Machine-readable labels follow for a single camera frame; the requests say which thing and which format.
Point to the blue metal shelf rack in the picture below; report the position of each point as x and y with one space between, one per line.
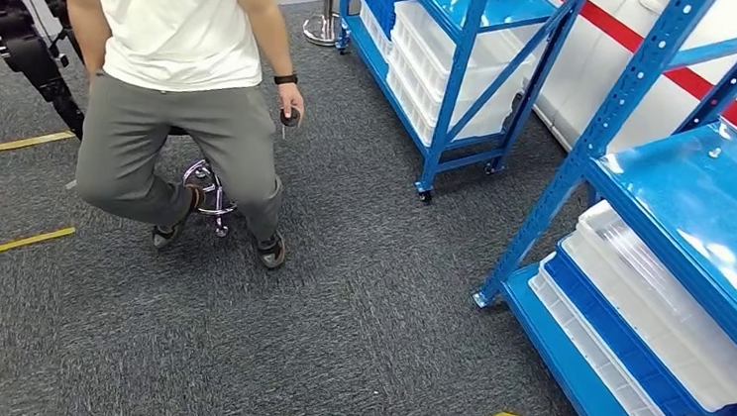
704 206
445 107

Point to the black handheld remote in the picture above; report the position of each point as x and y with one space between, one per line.
290 118

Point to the chrome stanchion post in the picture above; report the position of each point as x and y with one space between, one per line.
323 25

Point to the white car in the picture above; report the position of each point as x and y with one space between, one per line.
591 59

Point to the person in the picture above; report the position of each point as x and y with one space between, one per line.
179 20

